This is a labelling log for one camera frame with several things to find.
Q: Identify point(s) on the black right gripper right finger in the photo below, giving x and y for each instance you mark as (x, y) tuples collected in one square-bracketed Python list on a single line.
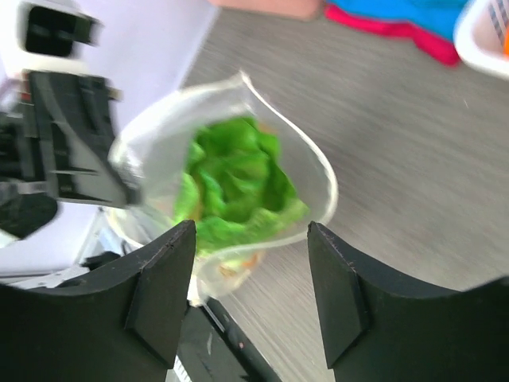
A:
[(379, 324)]

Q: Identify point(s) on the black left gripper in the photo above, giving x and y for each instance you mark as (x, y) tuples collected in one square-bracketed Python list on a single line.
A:
[(56, 134)]

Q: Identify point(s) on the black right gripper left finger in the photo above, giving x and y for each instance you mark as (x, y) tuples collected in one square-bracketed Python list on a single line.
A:
[(119, 322)]

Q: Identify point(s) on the clear zip top bag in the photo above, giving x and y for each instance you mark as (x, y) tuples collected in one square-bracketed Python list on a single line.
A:
[(153, 149)]

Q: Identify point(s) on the green lettuce leaf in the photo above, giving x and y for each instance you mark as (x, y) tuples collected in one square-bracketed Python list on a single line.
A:
[(234, 188)]

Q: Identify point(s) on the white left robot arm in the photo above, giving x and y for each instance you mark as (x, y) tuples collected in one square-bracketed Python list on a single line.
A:
[(57, 245)]

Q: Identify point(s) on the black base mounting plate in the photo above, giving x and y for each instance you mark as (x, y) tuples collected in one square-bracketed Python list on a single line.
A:
[(213, 348)]

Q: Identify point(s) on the pink divided storage box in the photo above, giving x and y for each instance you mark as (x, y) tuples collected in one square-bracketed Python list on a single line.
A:
[(295, 9)]

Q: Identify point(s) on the magenta folded cloth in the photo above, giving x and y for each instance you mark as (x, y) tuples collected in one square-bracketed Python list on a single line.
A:
[(438, 48)]

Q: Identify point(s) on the orange fruit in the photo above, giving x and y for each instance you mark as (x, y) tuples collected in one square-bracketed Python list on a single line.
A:
[(505, 44)]

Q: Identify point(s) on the white plastic basket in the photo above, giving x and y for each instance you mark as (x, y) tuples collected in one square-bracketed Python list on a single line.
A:
[(479, 36)]

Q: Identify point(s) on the blue folded cloth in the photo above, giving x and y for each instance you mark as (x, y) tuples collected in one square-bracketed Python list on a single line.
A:
[(437, 16)]

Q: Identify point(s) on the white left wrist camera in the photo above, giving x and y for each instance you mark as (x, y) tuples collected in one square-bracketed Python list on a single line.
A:
[(44, 36)]

